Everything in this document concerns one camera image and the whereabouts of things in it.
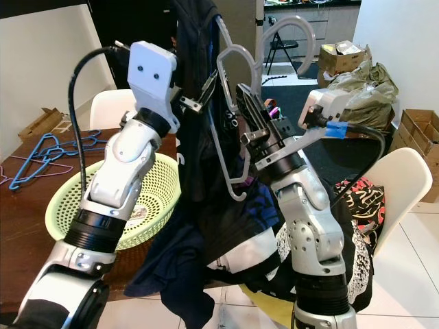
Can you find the black room door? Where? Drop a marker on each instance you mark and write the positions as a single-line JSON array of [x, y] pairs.
[[110, 27]]

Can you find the black folding chair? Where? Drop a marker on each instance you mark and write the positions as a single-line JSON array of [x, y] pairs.
[[281, 48]]

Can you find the black red patterned garment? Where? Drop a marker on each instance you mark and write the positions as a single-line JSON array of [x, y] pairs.
[[367, 202]]

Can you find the blue tape tag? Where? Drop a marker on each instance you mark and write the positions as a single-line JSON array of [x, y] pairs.
[[336, 130]]

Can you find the grey kitchen cabinets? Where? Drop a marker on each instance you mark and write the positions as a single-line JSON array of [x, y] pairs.
[[329, 20]]

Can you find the light green plastic basket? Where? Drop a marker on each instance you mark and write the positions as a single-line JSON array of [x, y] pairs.
[[158, 192]]

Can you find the dark navy garment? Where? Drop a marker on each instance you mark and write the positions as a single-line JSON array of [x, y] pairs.
[[171, 281]]

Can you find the black white printed jersey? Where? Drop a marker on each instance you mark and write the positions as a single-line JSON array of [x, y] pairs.
[[195, 157]]

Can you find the grey plastic clothes hanger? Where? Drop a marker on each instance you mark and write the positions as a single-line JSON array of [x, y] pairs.
[[291, 19]]

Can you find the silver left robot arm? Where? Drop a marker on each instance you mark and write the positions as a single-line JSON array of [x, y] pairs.
[[127, 171]]

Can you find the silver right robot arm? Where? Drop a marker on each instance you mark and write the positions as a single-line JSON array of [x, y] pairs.
[[315, 233]]

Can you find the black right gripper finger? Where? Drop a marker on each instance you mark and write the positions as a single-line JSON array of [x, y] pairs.
[[264, 118], [249, 113]]

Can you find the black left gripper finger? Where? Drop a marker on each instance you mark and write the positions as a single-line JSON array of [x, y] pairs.
[[206, 86]]

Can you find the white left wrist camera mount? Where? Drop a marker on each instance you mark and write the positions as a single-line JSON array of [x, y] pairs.
[[154, 68]]

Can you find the black speaker rainbow light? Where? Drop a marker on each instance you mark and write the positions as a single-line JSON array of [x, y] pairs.
[[276, 111]]

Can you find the dark wooden table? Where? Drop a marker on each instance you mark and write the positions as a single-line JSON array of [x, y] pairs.
[[20, 226]]

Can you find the large olive plastic bag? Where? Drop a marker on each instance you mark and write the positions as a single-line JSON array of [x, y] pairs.
[[370, 89]]

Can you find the empty open cardboard box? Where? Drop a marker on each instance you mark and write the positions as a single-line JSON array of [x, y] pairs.
[[418, 130]]

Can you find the filled open cardboard box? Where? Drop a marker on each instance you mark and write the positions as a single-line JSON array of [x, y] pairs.
[[343, 58]]

